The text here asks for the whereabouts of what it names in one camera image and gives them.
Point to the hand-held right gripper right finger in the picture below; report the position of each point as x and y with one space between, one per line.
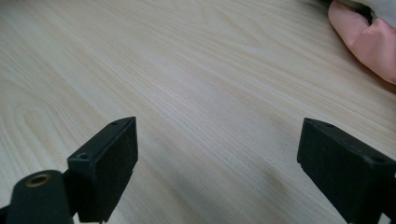
345 174

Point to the pink glove with red print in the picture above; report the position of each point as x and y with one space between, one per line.
370 43

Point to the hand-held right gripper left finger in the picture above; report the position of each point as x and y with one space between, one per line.
102 168

